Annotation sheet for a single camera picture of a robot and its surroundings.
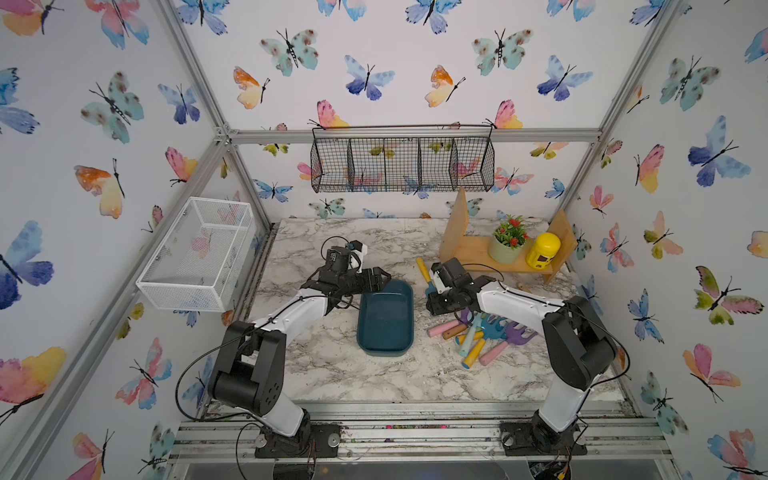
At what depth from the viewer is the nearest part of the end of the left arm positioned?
672mm

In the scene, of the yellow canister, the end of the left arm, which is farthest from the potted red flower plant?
the end of the left arm

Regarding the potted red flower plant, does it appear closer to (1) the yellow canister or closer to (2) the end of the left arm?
(1) the yellow canister
